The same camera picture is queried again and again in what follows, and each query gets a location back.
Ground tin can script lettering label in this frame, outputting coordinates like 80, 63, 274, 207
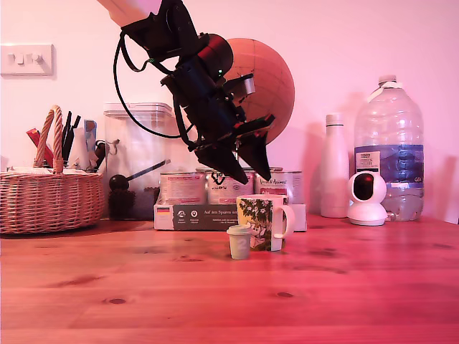
253, 171, 304, 206

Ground small white round camera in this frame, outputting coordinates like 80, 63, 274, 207
346, 172, 389, 227

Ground tin can black triangle mark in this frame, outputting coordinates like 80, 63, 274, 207
206, 171, 255, 206

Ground black coffee scoop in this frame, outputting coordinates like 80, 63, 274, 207
108, 159, 171, 193

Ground white papers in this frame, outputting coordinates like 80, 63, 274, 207
0, 166, 89, 176

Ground white metal bottle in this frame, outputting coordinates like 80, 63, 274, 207
320, 113, 351, 219

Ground clear plastic storage container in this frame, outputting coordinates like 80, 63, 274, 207
103, 102, 173, 221

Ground tin can pink label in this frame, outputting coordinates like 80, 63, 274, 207
159, 172, 208, 207

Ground floral print mug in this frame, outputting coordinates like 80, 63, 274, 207
235, 194, 295, 253

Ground white wall light switch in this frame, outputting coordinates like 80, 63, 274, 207
0, 44, 56, 77

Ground blue and white tool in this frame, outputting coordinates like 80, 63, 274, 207
84, 119, 99, 151

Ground dark cardboard can tray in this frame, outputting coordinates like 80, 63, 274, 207
153, 203, 308, 232

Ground cork globe on metal stand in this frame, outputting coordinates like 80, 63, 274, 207
195, 38, 295, 173

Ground pale coffee capsule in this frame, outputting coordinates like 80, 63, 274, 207
226, 224, 253, 261

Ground brown handled tool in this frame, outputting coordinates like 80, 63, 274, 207
93, 140, 108, 172

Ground wicker basket with handle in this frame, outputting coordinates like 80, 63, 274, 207
0, 105, 105, 235

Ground large clear water bottle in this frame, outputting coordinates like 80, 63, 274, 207
354, 75, 425, 222

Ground red packet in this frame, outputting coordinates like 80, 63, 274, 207
26, 128, 55, 168

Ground black pen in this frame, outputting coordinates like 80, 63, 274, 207
70, 115, 82, 144
62, 111, 73, 164

